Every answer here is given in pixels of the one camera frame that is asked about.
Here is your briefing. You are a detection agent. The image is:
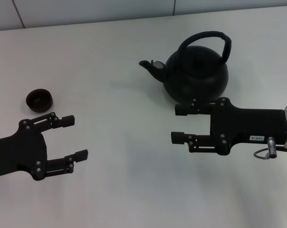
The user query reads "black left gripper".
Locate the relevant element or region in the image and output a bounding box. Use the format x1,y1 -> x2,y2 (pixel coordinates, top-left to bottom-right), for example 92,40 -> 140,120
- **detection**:
0,112 -> 89,181

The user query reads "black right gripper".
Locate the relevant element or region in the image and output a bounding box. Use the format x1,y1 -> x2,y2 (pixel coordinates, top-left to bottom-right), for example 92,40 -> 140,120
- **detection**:
171,97 -> 287,156

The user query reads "small dark brown teacup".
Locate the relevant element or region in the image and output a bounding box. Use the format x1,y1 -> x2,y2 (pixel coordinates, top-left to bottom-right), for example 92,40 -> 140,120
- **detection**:
26,88 -> 54,113

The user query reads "black round teapot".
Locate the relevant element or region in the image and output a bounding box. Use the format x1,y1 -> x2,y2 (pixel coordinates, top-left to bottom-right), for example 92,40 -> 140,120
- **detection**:
138,30 -> 232,107

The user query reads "grey cable with metal plugs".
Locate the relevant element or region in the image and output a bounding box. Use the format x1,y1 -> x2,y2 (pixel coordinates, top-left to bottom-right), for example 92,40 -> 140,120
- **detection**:
253,137 -> 287,160

